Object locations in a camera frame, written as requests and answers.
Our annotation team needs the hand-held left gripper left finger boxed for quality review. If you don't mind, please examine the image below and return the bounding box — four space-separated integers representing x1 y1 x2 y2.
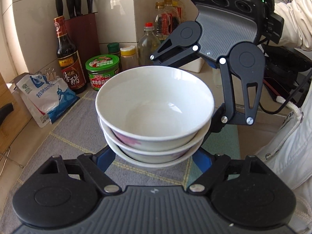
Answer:
38 149 123 196

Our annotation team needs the yellow lid spice jar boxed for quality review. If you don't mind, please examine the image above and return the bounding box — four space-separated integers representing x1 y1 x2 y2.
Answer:
120 45 137 71

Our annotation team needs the black cable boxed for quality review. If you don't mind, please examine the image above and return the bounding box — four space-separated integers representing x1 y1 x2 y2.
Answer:
258 36 312 114

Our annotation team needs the black handled kitchen knife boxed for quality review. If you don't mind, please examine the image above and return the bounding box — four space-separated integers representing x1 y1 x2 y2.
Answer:
0 103 14 125

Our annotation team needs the clear oil bottle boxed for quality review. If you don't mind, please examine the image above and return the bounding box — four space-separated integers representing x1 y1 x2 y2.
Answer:
164 0 181 33
172 0 183 27

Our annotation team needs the metal wire rack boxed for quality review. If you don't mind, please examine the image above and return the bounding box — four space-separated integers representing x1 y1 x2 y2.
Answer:
0 146 25 169

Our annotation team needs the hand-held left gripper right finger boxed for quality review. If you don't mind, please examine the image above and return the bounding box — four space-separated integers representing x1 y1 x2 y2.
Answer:
187 148 269 195

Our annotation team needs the person's right forearm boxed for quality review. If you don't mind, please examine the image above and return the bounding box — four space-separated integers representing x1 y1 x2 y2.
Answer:
274 0 312 52

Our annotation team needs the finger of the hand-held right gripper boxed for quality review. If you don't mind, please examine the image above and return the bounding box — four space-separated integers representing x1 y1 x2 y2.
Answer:
149 35 199 67
201 57 264 149

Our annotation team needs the clear bottle with red label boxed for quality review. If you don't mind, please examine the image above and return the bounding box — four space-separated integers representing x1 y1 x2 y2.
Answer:
154 2 172 41

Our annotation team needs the white box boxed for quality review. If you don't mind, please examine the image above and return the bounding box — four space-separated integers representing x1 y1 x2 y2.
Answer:
179 58 206 74

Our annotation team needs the green lid spice bottle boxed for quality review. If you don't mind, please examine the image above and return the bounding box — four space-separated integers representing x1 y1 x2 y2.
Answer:
107 42 121 62

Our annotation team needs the green sauce jar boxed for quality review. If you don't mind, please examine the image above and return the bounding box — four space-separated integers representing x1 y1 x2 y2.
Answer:
85 55 122 92

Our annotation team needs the bamboo cutting board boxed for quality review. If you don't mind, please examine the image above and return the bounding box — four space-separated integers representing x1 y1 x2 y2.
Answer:
0 73 37 139

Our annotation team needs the dark red knife block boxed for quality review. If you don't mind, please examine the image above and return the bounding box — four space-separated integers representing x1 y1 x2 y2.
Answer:
64 12 101 65

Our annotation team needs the white ceramic bowl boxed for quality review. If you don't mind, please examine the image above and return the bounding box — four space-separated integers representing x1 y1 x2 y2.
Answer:
124 149 203 169
97 116 211 163
95 65 215 152

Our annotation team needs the grey blue checked towel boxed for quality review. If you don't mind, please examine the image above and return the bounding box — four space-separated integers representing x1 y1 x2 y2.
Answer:
7 88 242 200

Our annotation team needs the glass bottle with red cap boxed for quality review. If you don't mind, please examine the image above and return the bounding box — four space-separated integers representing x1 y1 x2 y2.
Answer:
137 22 162 67

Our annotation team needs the dark vinegar bottle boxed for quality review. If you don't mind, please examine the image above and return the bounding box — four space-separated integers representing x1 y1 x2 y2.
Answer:
53 16 87 94

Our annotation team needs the white blue salt bag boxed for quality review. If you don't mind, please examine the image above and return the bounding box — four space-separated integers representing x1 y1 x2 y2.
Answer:
16 74 80 128

